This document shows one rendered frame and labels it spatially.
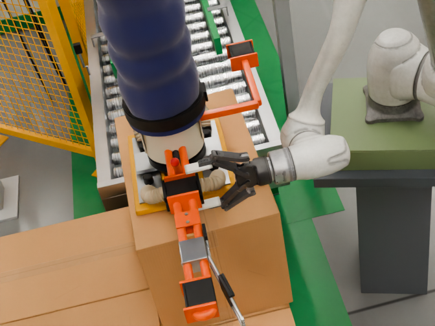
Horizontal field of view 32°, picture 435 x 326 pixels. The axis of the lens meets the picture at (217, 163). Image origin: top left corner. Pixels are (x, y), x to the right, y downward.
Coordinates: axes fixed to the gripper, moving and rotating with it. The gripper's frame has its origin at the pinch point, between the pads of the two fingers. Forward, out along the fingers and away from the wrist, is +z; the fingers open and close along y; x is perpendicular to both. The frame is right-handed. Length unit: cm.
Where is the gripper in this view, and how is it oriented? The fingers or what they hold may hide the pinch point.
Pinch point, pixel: (193, 187)
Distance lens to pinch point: 194.3
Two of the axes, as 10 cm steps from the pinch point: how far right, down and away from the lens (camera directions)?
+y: 1.6, 7.3, 6.7
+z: -9.7, 2.4, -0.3
